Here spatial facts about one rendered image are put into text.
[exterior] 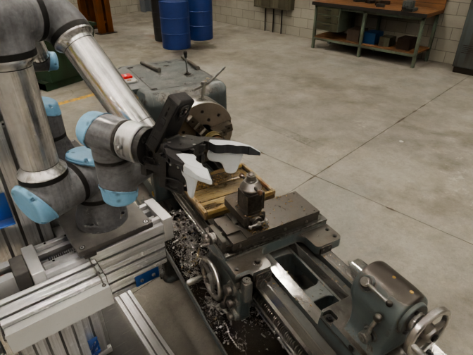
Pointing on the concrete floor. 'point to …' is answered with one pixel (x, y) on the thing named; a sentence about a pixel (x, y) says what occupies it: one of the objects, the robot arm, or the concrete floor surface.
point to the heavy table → (98, 15)
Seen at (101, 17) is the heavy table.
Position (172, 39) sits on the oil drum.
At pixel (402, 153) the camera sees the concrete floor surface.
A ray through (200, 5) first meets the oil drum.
